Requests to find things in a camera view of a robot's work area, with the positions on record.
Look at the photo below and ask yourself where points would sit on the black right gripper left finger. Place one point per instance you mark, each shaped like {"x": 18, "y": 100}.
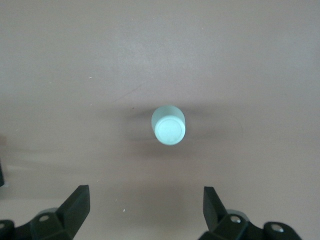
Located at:
{"x": 62, "y": 220}

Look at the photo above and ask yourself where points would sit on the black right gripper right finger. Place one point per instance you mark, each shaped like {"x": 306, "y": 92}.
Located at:
{"x": 220, "y": 222}

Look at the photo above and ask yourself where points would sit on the mint green cup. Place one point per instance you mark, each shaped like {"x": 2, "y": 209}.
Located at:
{"x": 168, "y": 128}

